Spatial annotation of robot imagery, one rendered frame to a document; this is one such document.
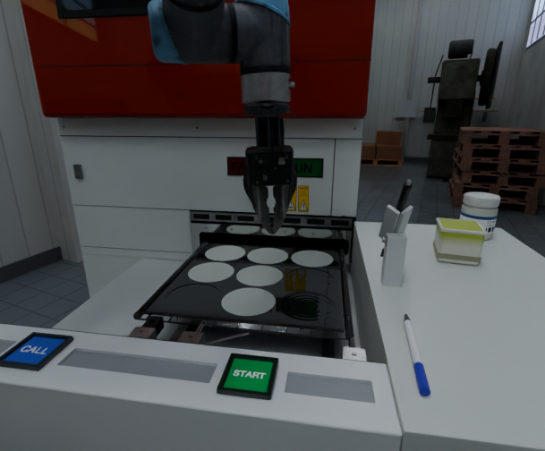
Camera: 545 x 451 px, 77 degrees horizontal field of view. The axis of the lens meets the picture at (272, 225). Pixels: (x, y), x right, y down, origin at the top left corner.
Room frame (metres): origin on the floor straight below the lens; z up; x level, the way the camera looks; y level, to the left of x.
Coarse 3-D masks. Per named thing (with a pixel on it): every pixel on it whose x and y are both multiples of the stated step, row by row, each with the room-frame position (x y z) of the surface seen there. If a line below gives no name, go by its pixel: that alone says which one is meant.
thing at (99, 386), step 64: (0, 384) 0.29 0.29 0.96; (64, 384) 0.29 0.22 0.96; (128, 384) 0.29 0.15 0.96; (192, 384) 0.29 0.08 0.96; (320, 384) 0.29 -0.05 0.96; (384, 384) 0.29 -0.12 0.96; (0, 448) 0.30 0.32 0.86; (64, 448) 0.28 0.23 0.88; (128, 448) 0.27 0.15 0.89; (192, 448) 0.26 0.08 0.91; (256, 448) 0.25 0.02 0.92; (320, 448) 0.24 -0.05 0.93; (384, 448) 0.23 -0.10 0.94
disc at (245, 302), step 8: (248, 288) 0.61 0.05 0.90; (256, 288) 0.61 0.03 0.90; (224, 296) 0.58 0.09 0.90; (232, 296) 0.58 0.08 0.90; (240, 296) 0.58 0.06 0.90; (248, 296) 0.58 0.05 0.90; (256, 296) 0.58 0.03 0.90; (264, 296) 0.58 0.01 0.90; (272, 296) 0.58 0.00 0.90; (224, 304) 0.55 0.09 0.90; (232, 304) 0.55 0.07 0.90; (240, 304) 0.55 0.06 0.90; (248, 304) 0.55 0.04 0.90; (256, 304) 0.55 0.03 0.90; (264, 304) 0.55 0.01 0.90; (272, 304) 0.55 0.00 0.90; (232, 312) 0.52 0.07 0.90; (240, 312) 0.52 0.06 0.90; (248, 312) 0.52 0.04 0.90; (256, 312) 0.52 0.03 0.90; (264, 312) 0.52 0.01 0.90
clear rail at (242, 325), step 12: (144, 312) 0.52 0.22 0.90; (192, 324) 0.49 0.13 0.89; (216, 324) 0.49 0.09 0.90; (228, 324) 0.49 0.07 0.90; (240, 324) 0.48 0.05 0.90; (252, 324) 0.48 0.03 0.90; (264, 324) 0.48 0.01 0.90; (324, 336) 0.46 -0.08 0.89; (336, 336) 0.46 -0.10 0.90; (348, 336) 0.45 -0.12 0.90
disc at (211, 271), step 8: (200, 264) 0.72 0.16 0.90; (208, 264) 0.72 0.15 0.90; (216, 264) 0.72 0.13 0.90; (224, 264) 0.72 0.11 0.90; (192, 272) 0.68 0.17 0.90; (200, 272) 0.68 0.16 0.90; (208, 272) 0.68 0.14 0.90; (216, 272) 0.68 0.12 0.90; (224, 272) 0.68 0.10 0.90; (232, 272) 0.68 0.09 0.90; (200, 280) 0.64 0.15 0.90; (208, 280) 0.64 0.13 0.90; (216, 280) 0.64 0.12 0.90
